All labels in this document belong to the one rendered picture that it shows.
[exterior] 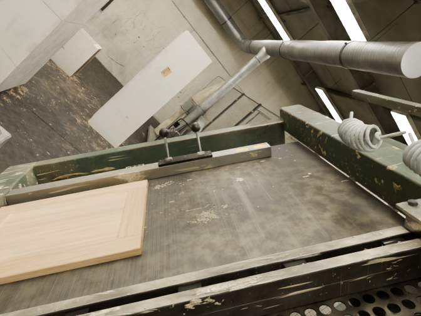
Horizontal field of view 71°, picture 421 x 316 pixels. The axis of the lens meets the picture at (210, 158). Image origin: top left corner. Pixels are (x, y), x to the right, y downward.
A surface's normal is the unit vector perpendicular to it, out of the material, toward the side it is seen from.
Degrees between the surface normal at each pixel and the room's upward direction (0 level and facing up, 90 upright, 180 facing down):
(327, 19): 90
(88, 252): 58
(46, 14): 90
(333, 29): 90
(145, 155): 90
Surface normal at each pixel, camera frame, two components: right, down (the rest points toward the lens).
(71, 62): 0.16, 0.37
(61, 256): -0.14, -0.91
